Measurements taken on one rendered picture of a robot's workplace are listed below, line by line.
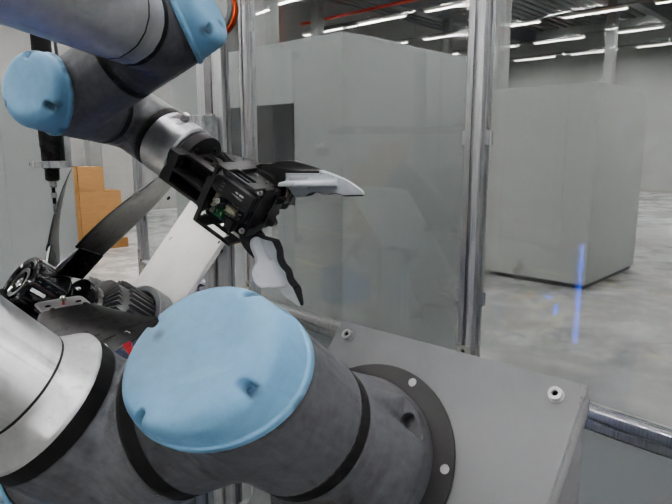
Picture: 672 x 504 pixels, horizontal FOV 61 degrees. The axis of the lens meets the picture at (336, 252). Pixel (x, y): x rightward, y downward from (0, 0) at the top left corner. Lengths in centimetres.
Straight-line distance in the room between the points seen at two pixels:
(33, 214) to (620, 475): 636
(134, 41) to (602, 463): 107
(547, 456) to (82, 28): 48
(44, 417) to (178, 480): 10
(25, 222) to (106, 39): 643
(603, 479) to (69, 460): 101
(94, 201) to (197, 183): 868
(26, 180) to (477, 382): 653
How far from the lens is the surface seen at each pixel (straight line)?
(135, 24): 52
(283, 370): 38
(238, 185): 61
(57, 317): 116
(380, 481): 48
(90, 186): 928
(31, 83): 63
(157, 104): 71
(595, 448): 125
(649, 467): 122
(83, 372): 45
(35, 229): 696
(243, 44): 190
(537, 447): 51
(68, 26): 49
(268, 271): 65
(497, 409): 53
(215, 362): 38
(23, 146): 689
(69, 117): 63
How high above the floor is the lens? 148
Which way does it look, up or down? 10 degrees down
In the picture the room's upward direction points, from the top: straight up
